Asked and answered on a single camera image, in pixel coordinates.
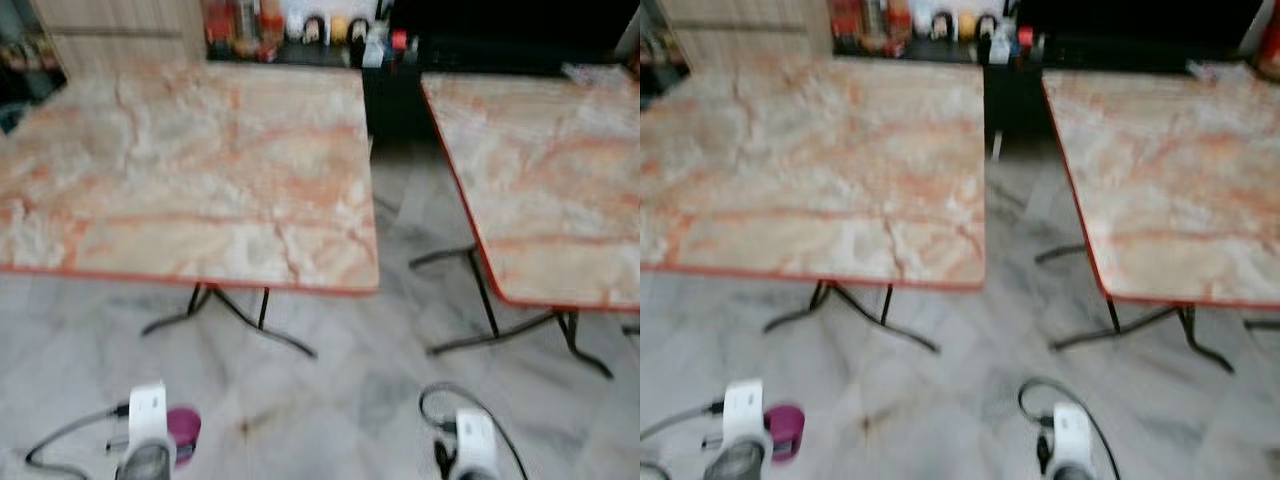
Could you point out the purple plastic cup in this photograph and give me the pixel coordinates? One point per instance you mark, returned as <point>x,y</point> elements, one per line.
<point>786,430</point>
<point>184,432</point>

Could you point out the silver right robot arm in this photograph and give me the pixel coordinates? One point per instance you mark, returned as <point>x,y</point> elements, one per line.
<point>476,477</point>
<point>1076,474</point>

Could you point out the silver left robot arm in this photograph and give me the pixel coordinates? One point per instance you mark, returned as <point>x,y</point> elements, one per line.
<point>145,464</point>
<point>735,462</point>

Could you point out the marble-pattern folding table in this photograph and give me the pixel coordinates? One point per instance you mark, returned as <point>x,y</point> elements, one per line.
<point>190,170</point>
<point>810,170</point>
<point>1170,190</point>
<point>550,190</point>

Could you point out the white paper packet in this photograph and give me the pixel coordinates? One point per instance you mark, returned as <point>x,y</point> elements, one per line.
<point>598,73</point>
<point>1222,70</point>

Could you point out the cluttered dark shelf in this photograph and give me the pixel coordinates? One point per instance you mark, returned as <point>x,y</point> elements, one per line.
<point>22,70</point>
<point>660,65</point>

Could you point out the light wooden cabinet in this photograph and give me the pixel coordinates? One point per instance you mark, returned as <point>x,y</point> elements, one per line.
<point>120,35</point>
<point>745,32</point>

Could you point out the black television screen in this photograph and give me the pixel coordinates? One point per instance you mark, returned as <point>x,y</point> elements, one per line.
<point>1140,18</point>
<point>510,18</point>

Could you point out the small red cup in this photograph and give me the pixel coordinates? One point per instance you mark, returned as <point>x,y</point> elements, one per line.
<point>400,40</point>
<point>1025,37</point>

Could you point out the red jars cluster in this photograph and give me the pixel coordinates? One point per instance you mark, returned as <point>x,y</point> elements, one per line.
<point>245,25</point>
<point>868,22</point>

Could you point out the white plastic bottle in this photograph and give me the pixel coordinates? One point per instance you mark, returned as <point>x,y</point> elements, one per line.
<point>1000,45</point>
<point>375,48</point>

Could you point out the small yellow jar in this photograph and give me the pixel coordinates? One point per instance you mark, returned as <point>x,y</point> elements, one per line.
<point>339,27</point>
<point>966,25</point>

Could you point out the red container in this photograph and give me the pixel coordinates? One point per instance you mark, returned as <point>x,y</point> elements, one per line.
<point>1271,45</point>

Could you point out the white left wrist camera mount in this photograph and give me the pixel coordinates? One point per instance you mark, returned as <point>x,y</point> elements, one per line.
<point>147,415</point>
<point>743,412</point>

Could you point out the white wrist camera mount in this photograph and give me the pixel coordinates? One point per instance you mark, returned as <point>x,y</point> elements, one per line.
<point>476,440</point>
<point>743,412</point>
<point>147,415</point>
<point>1073,435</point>

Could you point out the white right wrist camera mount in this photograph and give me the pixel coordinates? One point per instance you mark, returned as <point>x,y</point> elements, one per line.
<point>1073,435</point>
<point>476,440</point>

